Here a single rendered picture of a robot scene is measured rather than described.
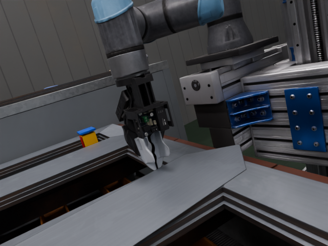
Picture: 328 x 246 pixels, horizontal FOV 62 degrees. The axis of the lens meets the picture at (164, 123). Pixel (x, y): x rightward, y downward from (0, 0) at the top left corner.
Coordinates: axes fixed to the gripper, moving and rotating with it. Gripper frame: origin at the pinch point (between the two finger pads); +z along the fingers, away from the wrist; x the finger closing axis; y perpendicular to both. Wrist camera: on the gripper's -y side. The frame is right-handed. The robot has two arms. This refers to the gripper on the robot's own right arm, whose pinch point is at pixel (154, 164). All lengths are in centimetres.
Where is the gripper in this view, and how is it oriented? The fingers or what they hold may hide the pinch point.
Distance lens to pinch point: 61.1
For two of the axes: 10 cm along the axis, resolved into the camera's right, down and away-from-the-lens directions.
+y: 4.7, 0.9, -8.8
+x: 8.4, -3.4, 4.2
